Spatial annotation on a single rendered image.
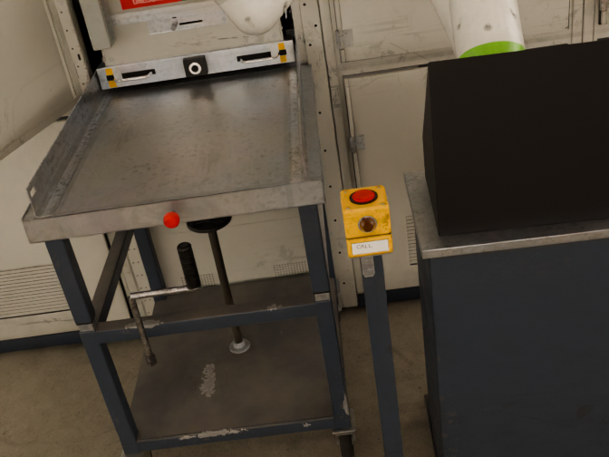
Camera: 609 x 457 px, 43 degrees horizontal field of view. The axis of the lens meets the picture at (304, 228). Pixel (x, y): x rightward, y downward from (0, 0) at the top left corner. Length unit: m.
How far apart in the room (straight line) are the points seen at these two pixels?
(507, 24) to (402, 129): 0.77
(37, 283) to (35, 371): 0.30
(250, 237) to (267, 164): 0.79
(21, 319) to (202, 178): 1.22
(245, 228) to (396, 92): 0.63
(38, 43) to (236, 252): 0.85
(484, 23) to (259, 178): 0.53
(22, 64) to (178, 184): 0.66
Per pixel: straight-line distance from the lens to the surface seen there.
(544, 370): 1.71
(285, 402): 2.03
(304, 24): 2.13
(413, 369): 2.32
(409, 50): 2.16
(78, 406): 2.49
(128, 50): 2.19
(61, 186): 1.76
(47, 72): 2.20
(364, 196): 1.34
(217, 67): 2.16
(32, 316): 2.68
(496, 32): 1.53
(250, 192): 1.55
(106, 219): 1.62
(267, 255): 2.44
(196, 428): 2.03
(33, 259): 2.55
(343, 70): 2.18
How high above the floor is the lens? 1.56
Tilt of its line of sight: 31 degrees down
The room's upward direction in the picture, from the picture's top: 10 degrees counter-clockwise
